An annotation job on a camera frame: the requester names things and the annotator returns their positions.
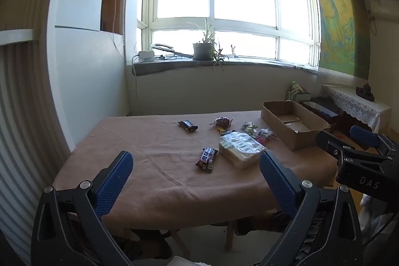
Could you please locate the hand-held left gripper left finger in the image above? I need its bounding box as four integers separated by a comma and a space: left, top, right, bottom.
31, 150, 134, 266

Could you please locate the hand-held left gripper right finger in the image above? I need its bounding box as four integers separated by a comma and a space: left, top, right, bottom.
259, 151, 364, 266

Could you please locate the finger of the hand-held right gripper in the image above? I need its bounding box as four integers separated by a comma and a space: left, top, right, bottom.
315, 130, 379, 161
350, 125, 399, 158

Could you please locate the cardboard box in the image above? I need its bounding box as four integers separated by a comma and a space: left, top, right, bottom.
261, 100, 331, 151

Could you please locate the large cracker packet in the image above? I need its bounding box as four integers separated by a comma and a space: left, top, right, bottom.
218, 132, 269, 170

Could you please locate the dark chocolate bar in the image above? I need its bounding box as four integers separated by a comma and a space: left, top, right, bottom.
178, 119, 199, 133
195, 147, 218, 172

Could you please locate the dark red snack packet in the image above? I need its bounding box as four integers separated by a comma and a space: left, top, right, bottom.
209, 116, 233, 129

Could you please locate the lace covered cabinet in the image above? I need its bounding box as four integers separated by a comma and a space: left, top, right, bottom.
321, 85, 392, 134

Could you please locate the dark red box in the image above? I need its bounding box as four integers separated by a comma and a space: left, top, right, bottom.
301, 97, 342, 131

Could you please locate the dark ornament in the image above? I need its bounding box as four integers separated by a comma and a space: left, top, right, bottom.
356, 83, 375, 102

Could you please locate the clear packet with red trim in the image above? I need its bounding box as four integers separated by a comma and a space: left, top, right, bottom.
256, 128, 277, 144

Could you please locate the green yellow candy packet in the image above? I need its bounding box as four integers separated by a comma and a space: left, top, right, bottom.
241, 122, 259, 134

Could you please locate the green box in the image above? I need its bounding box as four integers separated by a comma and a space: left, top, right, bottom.
286, 81, 311, 103

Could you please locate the wooden table leg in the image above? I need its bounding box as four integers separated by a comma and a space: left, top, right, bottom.
170, 229, 191, 258
225, 221, 235, 252

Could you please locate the grey windowsill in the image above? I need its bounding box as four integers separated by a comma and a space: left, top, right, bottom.
131, 58, 319, 77

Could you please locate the white device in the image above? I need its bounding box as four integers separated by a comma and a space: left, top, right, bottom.
137, 50, 156, 63

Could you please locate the white air conditioner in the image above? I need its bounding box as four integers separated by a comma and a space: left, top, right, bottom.
369, 0, 399, 19

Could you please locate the potted plant in grey pot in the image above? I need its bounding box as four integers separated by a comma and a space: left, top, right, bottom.
186, 17, 219, 61

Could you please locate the window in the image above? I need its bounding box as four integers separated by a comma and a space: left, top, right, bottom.
142, 0, 321, 69

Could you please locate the landscape wall scroll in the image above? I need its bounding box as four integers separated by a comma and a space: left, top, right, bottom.
304, 0, 371, 84

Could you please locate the black ring lamp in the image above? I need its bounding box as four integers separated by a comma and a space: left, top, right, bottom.
151, 43, 194, 59

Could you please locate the white cable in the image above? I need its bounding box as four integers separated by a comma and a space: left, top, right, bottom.
110, 0, 141, 117

